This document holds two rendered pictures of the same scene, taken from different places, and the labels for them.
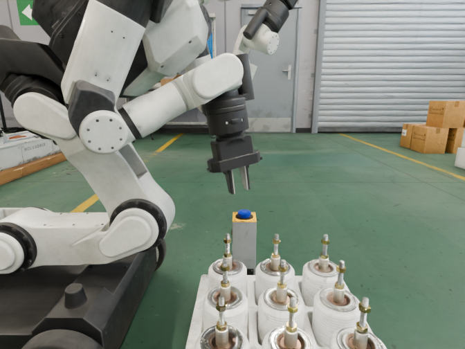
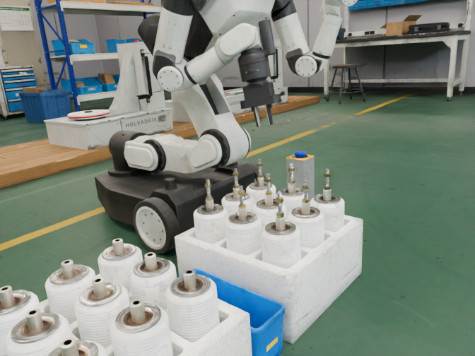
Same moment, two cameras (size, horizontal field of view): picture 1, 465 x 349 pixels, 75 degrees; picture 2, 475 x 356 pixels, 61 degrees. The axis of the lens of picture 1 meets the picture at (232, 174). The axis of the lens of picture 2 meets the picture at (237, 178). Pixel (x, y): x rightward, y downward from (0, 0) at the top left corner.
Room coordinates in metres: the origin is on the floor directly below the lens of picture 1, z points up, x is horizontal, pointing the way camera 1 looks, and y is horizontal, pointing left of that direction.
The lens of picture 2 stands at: (-0.32, -0.71, 0.66)
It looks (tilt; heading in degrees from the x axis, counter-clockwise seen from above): 17 degrees down; 40
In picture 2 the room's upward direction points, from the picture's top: 4 degrees counter-clockwise
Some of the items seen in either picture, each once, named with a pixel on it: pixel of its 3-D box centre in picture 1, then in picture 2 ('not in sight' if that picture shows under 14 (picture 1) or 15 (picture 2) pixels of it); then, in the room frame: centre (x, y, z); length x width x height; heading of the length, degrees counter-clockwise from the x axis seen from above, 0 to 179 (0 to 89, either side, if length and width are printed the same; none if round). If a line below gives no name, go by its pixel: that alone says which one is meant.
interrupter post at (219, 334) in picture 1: (221, 335); (209, 205); (0.43, 0.02, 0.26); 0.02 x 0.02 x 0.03
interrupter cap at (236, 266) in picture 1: (227, 266); (260, 186); (0.67, 0.01, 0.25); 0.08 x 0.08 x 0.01
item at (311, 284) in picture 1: (320, 299); (326, 228); (0.66, -0.22, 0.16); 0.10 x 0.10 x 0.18
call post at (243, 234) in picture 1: (243, 264); (300, 200); (0.84, -0.03, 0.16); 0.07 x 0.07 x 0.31; 89
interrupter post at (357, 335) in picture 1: (360, 338); (280, 223); (0.42, -0.22, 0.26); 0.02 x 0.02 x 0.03
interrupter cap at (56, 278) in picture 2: not in sight; (69, 275); (0.01, 0.03, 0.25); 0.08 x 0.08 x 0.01
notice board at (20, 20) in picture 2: not in sight; (15, 18); (2.72, 5.95, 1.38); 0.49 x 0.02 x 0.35; 0
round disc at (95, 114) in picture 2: not in sight; (88, 114); (1.35, 2.09, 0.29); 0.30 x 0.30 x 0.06
